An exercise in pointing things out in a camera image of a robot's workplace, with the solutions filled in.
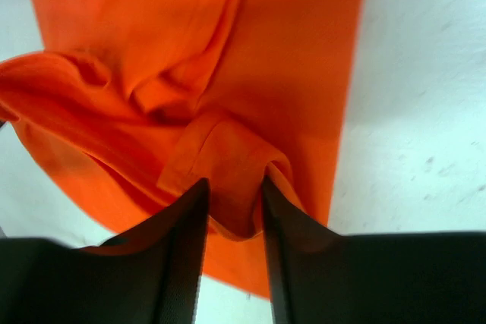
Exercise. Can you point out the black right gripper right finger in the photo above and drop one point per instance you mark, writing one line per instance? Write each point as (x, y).
(319, 276)

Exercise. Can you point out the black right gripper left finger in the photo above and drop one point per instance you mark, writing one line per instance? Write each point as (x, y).
(147, 274)

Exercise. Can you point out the orange t shirt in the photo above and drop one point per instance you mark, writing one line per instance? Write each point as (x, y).
(131, 102)

